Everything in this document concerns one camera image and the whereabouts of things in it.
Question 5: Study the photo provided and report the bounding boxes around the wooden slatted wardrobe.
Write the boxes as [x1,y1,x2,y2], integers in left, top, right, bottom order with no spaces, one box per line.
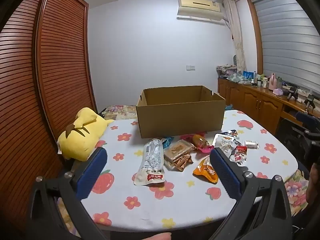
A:
[0,0,98,240]

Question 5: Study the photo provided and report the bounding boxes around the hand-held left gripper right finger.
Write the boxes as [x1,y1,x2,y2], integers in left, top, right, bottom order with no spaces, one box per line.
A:
[209,147,293,240]

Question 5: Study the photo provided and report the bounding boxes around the wooden window frame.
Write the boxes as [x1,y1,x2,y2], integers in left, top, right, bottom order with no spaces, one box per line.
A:
[246,0,264,74]

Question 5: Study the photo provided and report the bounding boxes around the yellow plush toy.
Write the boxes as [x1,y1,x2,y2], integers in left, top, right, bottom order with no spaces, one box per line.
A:
[57,107,115,161]

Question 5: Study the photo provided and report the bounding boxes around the green patterned cloth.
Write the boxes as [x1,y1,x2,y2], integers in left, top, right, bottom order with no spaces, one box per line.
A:
[226,74,247,84]

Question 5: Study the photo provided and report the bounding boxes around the brown small snack wrappers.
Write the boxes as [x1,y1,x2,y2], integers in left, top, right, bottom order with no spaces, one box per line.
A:
[172,154,193,172]

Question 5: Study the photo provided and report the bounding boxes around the white floral tablecloth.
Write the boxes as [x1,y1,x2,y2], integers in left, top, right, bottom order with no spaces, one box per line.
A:
[57,109,299,233]

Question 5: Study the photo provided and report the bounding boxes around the cream curtain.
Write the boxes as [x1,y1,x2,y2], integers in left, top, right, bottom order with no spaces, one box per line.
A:
[222,0,247,72]

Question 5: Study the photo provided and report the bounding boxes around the long white snack packet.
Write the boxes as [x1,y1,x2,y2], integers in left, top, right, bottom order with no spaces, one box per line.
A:
[134,138,166,186]

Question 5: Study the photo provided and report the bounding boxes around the grey window blind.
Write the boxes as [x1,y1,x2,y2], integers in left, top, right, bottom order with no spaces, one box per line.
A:
[254,0,320,90]

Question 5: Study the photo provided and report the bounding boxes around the black toy figure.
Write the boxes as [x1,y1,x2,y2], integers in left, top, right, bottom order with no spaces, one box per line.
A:
[304,95,315,110]
[287,86,299,100]

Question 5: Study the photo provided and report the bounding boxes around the wall air conditioner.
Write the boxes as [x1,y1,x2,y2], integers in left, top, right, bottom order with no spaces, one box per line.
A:
[177,0,225,22]

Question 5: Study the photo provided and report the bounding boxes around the clear pastry pack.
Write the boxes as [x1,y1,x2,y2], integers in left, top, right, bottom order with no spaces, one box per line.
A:
[163,140,197,168]

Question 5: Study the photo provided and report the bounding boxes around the black chair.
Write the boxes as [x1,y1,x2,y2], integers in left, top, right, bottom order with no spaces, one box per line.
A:
[277,111,320,170]

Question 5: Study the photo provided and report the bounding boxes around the pink snack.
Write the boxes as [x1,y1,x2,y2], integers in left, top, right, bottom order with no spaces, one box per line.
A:
[180,134,213,153]

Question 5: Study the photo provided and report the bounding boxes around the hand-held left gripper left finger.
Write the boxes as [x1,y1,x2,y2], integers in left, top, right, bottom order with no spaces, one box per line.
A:
[26,147,108,240]

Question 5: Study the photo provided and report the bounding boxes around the person's left hand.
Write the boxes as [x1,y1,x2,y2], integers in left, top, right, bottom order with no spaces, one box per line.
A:
[140,232,172,240]

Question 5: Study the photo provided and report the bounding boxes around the wooden cabinet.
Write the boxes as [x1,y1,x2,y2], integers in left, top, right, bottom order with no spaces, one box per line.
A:
[217,77,320,135]

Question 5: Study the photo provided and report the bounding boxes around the stack of folded cloths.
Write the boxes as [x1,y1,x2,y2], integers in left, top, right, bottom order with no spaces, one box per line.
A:
[216,65,238,78]

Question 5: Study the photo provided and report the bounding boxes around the orange snack packet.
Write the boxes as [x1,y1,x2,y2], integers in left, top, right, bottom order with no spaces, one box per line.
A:
[192,156,219,183]

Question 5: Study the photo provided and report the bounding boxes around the silver snack packet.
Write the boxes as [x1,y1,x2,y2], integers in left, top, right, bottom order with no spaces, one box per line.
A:
[212,133,237,155]

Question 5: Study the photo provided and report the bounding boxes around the teal snack packet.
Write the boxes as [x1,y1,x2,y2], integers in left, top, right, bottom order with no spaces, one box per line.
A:
[161,137,175,149]

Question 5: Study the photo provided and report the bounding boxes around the cardboard box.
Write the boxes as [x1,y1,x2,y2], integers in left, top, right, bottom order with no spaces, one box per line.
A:
[136,85,226,139]

